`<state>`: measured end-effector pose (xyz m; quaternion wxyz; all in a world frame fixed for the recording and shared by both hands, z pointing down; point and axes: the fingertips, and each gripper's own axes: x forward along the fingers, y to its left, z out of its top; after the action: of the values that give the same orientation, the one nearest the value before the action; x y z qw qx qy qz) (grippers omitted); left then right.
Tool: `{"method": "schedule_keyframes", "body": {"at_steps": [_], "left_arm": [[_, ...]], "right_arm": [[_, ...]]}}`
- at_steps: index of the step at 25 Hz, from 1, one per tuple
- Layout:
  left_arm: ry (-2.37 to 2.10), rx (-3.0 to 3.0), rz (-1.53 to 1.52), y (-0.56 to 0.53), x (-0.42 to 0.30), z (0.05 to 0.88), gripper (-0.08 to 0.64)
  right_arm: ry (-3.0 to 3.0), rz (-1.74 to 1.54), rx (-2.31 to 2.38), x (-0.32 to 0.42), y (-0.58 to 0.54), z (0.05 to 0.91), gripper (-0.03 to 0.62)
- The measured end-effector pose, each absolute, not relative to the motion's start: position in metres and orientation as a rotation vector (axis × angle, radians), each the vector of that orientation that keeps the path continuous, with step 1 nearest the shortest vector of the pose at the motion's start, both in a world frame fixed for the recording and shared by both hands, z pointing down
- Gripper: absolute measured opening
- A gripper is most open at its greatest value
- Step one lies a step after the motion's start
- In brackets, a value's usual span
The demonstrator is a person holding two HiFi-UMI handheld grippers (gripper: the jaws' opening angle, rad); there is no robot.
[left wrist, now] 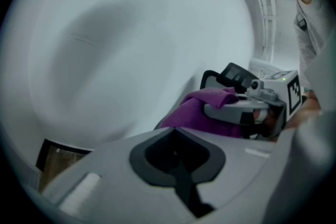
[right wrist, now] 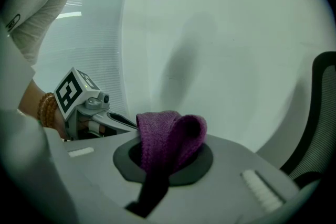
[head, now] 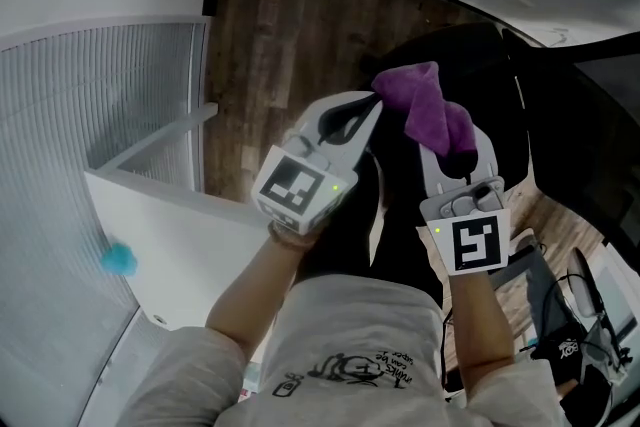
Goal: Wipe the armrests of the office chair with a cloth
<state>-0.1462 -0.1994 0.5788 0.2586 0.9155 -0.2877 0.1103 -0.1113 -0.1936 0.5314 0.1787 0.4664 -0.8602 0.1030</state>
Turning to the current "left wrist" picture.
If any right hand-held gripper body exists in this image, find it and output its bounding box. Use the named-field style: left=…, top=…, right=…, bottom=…
left=240, top=70, right=302, bottom=141

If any person's grey printed shirt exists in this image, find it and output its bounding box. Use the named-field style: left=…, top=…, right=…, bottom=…
left=293, top=0, right=336, bottom=92

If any person's right forearm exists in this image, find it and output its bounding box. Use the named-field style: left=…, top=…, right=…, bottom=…
left=287, top=91, right=322, bottom=131

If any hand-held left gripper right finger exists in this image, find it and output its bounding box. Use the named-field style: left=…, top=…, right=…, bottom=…
left=175, top=127, right=276, bottom=224

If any black clip-on microphone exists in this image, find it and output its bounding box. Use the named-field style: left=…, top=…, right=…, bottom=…
left=296, top=13, right=308, bottom=31

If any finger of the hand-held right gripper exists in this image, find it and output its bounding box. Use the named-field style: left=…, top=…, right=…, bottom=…
left=204, top=101, right=270, bottom=124

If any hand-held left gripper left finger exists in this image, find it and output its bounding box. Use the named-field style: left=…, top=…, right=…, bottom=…
left=41, top=127, right=201, bottom=224

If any bundle of white ceiling pipes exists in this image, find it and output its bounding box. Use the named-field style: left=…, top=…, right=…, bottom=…
left=256, top=0, right=278, bottom=62

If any purple knitted cloth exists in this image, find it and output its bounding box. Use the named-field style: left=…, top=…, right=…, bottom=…
left=159, top=86, right=244, bottom=137

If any person's right hand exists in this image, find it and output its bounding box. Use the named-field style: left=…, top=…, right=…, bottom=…
left=253, top=110, right=282, bottom=140

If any black baseboard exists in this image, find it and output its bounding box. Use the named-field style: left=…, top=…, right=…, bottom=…
left=35, top=138, right=94, bottom=173

